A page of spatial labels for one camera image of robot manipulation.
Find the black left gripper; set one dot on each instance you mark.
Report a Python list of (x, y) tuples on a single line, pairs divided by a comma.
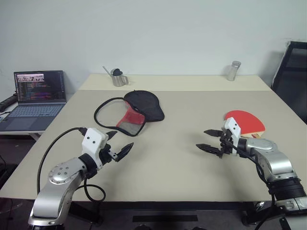
[(106, 155)]

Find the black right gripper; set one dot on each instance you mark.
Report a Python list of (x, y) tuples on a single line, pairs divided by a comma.
[(226, 143)]

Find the red table tennis paddle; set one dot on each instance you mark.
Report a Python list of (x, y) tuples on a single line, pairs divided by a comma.
[(247, 119)]

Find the black and red paddle case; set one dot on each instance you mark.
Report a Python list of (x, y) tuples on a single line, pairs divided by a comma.
[(144, 105)]

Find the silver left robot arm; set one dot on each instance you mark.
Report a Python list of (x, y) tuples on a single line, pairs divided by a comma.
[(60, 175)]

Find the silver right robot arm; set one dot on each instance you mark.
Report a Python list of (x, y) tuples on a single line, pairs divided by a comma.
[(275, 160)]

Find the steel pitcher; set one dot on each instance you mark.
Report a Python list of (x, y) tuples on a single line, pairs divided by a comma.
[(120, 81)]

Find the black object in pitcher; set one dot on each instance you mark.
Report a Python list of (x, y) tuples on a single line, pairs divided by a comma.
[(117, 72)]

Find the steel shaker cup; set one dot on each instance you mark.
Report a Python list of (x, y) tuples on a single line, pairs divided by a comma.
[(233, 72)]

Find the grey laptop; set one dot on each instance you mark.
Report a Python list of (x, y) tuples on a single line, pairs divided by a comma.
[(33, 107)]

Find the black office chair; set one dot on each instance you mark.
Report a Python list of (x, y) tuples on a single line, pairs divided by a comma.
[(292, 79)]

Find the black power strip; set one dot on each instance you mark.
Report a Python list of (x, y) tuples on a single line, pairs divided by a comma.
[(8, 101)]

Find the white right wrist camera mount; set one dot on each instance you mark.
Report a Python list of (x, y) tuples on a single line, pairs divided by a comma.
[(233, 129)]

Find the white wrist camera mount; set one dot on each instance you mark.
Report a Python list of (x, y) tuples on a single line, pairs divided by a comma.
[(92, 141), (233, 129)]

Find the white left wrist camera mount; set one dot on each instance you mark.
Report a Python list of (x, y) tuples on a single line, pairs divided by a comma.
[(92, 141)]

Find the black table frame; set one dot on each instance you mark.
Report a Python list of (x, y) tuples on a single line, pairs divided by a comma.
[(168, 206)]

